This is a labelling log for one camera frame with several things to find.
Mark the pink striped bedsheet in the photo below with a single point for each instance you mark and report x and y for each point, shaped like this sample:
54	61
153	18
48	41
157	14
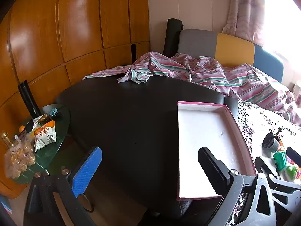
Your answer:
211	73

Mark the green white toy ball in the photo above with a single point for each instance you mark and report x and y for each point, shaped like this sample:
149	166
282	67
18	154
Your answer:
290	173

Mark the black rolled mat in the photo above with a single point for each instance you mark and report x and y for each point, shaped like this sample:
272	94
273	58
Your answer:
171	37

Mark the orange white snack bag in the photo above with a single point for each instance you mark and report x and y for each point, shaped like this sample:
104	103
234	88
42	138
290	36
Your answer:
44	136

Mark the gold bottle top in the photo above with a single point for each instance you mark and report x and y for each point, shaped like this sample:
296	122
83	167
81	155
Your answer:
5	139

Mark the pink shallow box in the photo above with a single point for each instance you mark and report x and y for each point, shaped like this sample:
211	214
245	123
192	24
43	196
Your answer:
202	131

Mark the green glass side table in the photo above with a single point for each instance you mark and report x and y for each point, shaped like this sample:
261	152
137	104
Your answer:
58	131

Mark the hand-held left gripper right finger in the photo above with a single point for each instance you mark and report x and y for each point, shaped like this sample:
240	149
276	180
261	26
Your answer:
211	167

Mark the grey yellow blue headboard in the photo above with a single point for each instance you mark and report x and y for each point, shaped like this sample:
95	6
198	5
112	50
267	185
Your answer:
235	49

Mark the bag of golden chocolates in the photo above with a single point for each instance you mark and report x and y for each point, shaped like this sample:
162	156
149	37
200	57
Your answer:
17	160

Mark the black grey toy cup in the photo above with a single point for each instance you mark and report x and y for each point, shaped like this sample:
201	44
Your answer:
270	143

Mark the pink floral curtain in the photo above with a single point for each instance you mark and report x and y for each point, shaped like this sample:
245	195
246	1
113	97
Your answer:
247	9

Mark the black tall tube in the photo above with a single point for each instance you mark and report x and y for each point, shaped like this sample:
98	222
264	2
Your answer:
29	98

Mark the white embroidered tablecloth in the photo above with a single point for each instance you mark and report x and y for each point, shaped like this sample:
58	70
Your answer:
258	122

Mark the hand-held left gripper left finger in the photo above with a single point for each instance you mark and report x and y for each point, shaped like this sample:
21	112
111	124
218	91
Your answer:
86	172

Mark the green toy cup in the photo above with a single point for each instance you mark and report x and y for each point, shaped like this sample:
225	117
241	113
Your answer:
280	160

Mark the wooden wardrobe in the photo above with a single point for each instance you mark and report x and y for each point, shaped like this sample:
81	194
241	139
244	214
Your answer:
70	28

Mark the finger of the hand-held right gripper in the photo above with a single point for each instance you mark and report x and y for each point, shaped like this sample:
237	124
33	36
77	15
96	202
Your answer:
294	154
259	164

